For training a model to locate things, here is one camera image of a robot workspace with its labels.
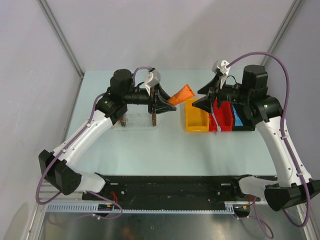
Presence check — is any brown wooden block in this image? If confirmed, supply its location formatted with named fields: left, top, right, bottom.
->
left=151, top=113, right=157, bottom=127

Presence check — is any grey cable duct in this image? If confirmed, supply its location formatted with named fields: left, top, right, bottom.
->
left=44, top=201, right=237, bottom=215

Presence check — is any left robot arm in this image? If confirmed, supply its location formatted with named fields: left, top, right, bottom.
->
left=38, top=68, right=177, bottom=200

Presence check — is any left aluminium frame post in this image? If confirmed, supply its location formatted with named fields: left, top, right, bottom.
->
left=37, top=0, right=85, bottom=80

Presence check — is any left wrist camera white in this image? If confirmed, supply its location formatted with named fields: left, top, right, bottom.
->
left=144, top=69, right=161, bottom=96

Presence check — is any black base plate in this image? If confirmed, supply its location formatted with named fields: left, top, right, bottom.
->
left=51, top=174, right=268, bottom=207

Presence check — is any brown block with hole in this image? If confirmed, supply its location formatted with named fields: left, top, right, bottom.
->
left=119, top=114, right=127, bottom=128

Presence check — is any blue toothpaste tube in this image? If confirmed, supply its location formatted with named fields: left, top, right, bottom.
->
left=232, top=105, right=244, bottom=127

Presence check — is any grey toothbrush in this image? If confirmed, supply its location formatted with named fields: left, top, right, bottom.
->
left=211, top=110, right=222, bottom=133

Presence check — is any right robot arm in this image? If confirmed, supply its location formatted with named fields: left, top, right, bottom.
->
left=192, top=61, right=320, bottom=212

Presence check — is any right aluminium frame post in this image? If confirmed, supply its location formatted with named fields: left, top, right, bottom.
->
left=266, top=0, right=306, bottom=55

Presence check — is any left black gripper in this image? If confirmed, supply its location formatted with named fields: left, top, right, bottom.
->
left=122, top=83, right=176, bottom=114

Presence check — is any clear plastic tray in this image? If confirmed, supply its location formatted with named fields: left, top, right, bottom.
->
left=111, top=112, right=161, bottom=131

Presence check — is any black plastic bin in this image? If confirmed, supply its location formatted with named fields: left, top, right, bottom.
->
left=231, top=103, right=256, bottom=132

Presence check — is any yellow plastic bin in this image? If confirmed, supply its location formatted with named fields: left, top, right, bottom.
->
left=184, top=98, right=210, bottom=132

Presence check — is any red plastic bin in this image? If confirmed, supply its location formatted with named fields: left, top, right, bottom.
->
left=213, top=100, right=234, bottom=132

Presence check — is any aluminium frame post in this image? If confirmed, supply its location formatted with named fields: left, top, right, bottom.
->
left=37, top=0, right=85, bottom=80
left=266, top=0, right=306, bottom=55

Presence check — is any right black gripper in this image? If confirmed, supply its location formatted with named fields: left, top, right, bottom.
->
left=192, top=74, right=251, bottom=115

